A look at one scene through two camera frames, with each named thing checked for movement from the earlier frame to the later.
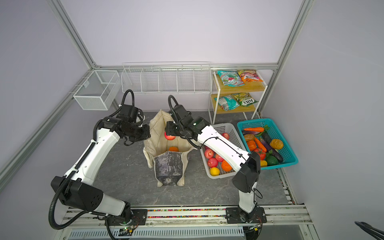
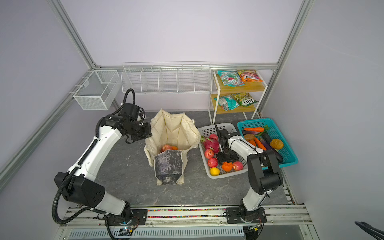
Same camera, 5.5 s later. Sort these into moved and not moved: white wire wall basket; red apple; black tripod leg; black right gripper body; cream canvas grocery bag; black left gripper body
Moved: black right gripper body; red apple
Not moved: cream canvas grocery bag; white wire wall basket; black tripod leg; black left gripper body
